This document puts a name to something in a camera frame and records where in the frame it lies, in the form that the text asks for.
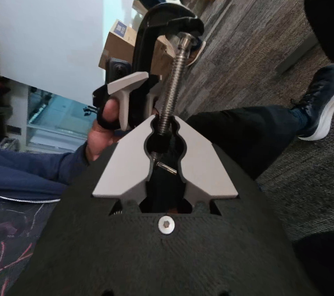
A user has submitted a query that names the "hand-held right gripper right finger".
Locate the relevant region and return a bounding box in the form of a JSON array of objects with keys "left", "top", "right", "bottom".
[{"left": 173, "top": 116, "right": 239, "bottom": 207}]

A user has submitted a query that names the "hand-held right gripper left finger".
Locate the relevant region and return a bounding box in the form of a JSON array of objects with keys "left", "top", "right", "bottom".
[{"left": 92, "top": 115, "right": 157, "bottom": 204}]

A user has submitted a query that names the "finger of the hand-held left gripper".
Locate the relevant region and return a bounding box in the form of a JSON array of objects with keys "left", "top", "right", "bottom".
[
  {"left": 107, "top": 71, "right": 149, "bottom": 131},
  {"left": 146, "top": 84, "right": 163, "bottom": 117}
]

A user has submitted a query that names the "black C-clamp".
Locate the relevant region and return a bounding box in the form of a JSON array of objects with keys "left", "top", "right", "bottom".
[{"left": 129, "top": 3, "right": 205, "bottom": 176}]

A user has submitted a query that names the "cardboard box with blue label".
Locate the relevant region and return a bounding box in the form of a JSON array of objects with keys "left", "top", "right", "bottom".
[{"left": 99, "top": 19, "right": 176, "bottom": 77}]

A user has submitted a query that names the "person's red black printed shirt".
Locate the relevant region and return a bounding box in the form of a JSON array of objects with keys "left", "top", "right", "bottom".
[{"left": 0, "top": 198, "right": 63, "bottom": 296}]

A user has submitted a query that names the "person's dark sneaker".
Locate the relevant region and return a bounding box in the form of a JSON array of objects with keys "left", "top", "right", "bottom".
[{"left": 291, "top": 64, "right": 334, "bottom": 141}]

